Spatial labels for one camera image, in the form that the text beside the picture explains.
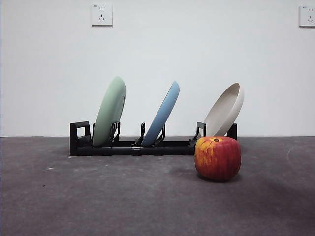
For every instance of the black plate rack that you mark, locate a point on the black plate rack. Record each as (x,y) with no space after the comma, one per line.
(81,147)

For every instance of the white wall socket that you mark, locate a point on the white wall socket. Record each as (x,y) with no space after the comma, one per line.
(102,14)
(307,16)

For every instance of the beige plate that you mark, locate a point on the beige plate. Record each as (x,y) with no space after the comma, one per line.
(224,110)

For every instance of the blue plate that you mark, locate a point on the blue plate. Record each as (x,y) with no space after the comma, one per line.
(162,113)

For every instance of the green plate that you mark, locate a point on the green plate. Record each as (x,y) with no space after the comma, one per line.
(109,110)

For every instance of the red yellow apple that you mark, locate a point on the red yellow apple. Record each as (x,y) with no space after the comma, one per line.
(217,159)

